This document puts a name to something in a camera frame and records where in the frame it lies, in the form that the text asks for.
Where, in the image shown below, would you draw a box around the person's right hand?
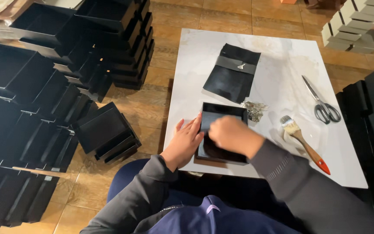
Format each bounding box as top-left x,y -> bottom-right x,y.
208,116 -> 266,160

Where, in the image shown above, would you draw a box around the person's left hand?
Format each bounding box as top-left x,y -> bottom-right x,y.
160,113 -> 205,173

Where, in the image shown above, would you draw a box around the black cardboard box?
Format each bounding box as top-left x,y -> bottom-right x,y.
195,102 -> 250,166

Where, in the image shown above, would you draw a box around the stack of black paper sheets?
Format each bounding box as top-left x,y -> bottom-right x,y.
203,43 -> 261,104

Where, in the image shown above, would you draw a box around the grey paper strip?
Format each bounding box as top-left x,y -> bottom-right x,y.
215,56 -> 258,75

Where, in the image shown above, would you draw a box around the person's blue clothing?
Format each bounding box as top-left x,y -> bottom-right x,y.
107,158 -> 304,234

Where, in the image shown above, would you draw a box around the white square work board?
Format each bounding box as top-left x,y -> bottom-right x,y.
163,28 -> 369,189

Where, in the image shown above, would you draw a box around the row of black box lids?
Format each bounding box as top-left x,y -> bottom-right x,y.
336,62 -> 374,208

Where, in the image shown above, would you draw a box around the heap of black box trays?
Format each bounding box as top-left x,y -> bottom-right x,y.
0,0 -> 155,231

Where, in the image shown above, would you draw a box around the stack of beige boxes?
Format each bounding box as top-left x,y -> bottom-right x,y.
321,0 -> 374,54

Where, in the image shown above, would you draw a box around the wooden-handled paint brush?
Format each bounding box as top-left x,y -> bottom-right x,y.
280,115 -> 331,176

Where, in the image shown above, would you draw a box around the grey-handled scissors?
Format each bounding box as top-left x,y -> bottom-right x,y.
301,75 -> 342,125

